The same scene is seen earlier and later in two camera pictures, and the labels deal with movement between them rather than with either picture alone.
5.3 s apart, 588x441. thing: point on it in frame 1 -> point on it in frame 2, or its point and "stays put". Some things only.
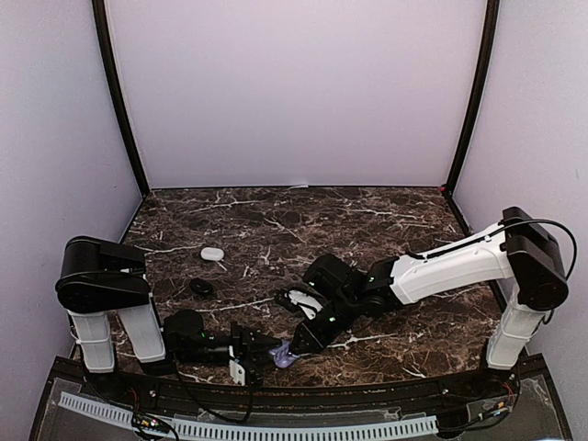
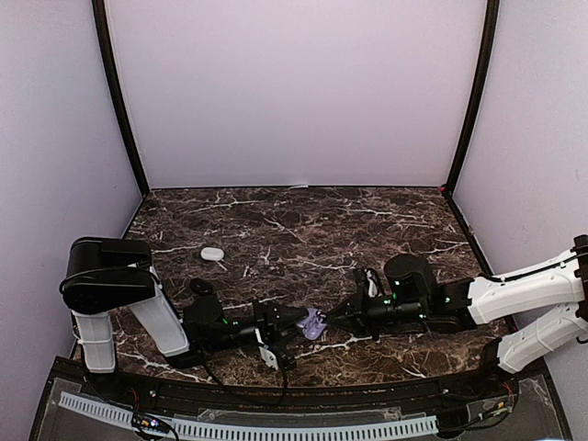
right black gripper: [316, 341] -> [356, 317]
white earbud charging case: [212, 254] stays put
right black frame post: [481, 98] stays put
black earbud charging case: [202, 288] stays put
